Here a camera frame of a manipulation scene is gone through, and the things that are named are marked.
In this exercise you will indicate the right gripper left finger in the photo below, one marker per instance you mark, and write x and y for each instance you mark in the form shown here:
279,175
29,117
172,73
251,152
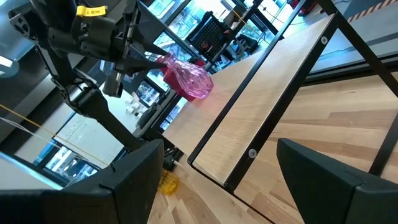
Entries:
124,193

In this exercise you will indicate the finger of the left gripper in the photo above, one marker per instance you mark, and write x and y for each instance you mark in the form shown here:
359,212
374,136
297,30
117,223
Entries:
149,49
140,66

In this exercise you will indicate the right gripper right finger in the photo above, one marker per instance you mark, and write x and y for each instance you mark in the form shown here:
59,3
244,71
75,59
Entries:
326,193

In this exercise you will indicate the yellow ribbed glass vase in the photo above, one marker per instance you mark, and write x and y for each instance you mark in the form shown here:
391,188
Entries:
169,185

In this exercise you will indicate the pink twisted glass bottle vase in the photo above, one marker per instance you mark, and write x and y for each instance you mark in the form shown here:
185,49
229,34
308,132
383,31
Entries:
189,79

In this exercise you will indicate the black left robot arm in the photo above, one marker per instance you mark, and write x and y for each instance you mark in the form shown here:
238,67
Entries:
93,105

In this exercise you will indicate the black perforated panel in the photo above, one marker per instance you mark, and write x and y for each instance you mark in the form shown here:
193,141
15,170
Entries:
208,34

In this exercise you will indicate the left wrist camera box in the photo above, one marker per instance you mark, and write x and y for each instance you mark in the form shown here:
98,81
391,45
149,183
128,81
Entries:
112,85

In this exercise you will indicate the wooden shelf black metal frame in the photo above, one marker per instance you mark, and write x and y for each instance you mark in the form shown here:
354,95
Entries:
264,93

